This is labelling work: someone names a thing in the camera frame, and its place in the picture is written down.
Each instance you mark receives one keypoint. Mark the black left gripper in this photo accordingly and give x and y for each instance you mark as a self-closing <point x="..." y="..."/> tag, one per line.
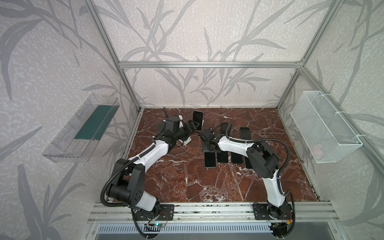
<point x="186" y="130"/>

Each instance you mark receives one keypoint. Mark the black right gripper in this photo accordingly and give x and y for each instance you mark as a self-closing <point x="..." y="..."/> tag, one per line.
<point x="205" y="137"/>

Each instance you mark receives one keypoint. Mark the purple-edged smartphone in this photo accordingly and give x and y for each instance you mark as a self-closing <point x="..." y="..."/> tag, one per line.
<point x="198" y="117"/>

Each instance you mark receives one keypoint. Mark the green-edged smartphone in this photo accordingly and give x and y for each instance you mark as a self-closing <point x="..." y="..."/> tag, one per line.
<point x="210" y="160"/>

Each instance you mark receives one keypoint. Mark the black smartphone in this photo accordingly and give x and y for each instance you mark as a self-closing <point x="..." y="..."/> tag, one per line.
<point x="248" y="163"/>
<point x="223" y="157"/>
<point x="236" y="158"/>

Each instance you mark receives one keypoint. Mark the black front smartphone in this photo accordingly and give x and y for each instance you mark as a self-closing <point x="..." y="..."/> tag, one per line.
<point x="248" y="163"/>

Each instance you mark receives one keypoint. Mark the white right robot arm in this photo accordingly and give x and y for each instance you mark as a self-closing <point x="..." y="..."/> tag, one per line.
<point x="264" y="161"/>

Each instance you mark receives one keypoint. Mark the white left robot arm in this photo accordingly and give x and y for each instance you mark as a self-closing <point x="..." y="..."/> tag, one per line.
<point x="126" y="185"/>

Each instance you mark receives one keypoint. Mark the black folding phone stand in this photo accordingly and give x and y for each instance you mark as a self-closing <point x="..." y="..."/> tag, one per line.
<point x="225" y="128"/>

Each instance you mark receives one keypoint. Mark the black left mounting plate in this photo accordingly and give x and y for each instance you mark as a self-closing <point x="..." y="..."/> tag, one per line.
<point x="163" y="212"/>

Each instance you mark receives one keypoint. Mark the black mounting plate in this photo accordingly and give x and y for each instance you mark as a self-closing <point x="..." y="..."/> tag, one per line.
<point x="163" y="212"/>
<point x="266" y="213"/>

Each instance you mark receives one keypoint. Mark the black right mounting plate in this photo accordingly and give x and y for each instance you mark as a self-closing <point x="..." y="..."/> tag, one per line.
<point x="266" y="213"/>

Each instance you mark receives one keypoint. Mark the green circuit board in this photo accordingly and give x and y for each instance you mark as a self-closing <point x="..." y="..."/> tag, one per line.
<point x="155" y="227"/>

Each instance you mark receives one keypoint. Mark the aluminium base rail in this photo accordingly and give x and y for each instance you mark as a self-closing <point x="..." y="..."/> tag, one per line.
<point x="221" y="212"/>

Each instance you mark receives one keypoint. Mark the clear plastic wall bin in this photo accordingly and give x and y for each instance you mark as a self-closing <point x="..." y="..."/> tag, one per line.
<point x="79" y="138"/>

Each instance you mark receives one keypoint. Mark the aluminium frame enclosure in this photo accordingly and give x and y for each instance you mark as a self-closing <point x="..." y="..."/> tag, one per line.
<point x="299" y="66"/>

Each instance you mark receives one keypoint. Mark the white wire mesh basket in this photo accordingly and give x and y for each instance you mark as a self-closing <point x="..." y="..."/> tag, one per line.
<point x="327" y="134"/>

